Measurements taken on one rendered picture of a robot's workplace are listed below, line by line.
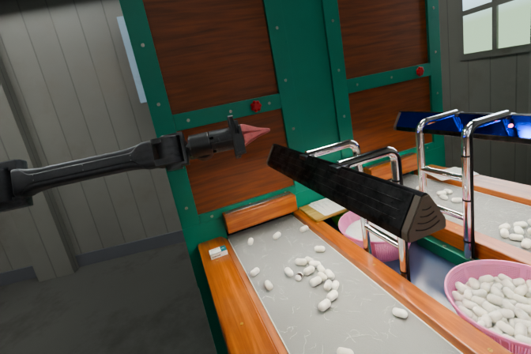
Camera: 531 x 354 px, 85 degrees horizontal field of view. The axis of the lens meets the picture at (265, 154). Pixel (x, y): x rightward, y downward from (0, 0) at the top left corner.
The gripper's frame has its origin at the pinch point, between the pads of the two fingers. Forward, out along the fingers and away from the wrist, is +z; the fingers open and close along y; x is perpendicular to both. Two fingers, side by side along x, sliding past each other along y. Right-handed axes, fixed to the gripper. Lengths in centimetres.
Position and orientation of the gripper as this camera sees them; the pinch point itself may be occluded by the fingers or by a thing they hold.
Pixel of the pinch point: (266, 130)
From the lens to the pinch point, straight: 75.7
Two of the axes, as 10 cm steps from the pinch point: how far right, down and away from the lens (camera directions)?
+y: 2.3, 9.7, -1.0
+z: 9.7, -2.2, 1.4
